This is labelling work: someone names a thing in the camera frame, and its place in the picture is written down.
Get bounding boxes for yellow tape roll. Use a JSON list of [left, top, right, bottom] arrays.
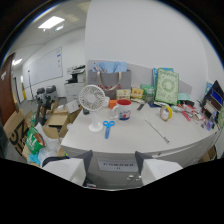
[[159, 105, 174, 122]]

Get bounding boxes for green snack bag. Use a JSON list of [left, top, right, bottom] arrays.
[[25, 125, 46, 155]]

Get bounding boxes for open cardboard box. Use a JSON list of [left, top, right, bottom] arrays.
[[44, 105, 82, 138]]

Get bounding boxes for large printed cardboard box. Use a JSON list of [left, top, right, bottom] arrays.
[[3, 109, 34, 155]]

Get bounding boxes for white mug red rim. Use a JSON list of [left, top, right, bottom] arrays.
[[110, 99, 133, 121]]

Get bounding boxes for white desk fan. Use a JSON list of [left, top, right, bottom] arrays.
[[78, 84, 108, 134]]

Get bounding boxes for black office chair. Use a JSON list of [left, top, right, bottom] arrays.
[[35, 84, 60, 116]]

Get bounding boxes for small orange box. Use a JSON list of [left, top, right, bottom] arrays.
[[108, 99, 118, 110]]

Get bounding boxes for yellow snack box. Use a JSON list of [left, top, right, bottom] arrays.
[[130, 87, 144, 100]]

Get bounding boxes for green tissue packet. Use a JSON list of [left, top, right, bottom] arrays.
[[140, 83, 156, 102]]

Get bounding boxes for cream red print box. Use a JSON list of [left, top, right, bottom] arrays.
[[115, 88, 132, 101]]

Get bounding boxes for green patterned book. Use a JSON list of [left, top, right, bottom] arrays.
[[154, 68, 180, 106]]

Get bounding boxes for white office printer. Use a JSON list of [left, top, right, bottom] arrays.
[[63, 64, 87, 103]]

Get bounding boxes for grey paper gift bag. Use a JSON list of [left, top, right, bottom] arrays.
[[87, 69, 132, 100]]

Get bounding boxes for brown wooden door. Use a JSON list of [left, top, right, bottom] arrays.
[[0, 52, 20, 126]]

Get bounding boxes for ceiling light panel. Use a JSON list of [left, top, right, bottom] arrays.
[[37, 15, 66, 30]]

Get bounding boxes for blue handled scissors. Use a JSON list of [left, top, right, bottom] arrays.
[[102, 120, 116, 140]]

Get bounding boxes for wall whiteboard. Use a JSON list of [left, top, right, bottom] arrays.
[[22, 46, 64, 89]]

